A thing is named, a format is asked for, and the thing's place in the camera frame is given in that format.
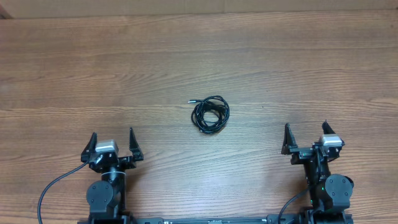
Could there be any black USB cable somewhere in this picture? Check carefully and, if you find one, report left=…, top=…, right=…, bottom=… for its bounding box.
left=187, top=95, right=231, bottom=135

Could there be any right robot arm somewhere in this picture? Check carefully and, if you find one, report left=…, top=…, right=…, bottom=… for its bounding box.
left=277, top=121, right=354, bottom=224

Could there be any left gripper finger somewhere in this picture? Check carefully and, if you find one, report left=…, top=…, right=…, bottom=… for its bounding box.
left=129, top=127, right=144, bottom=161
left=81, top=132, right=97, bottom=162

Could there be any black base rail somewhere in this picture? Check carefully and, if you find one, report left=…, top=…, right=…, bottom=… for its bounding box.
left=133, top=214, right=300, bottom=224

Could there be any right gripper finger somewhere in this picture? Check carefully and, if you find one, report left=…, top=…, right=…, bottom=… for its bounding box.
left=322, top=120, right=335, bottom=134
left=281, top=123, right=298, bottom=155

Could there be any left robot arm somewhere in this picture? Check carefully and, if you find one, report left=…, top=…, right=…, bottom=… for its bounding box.
left=81, top=128, right=144, bottom=224

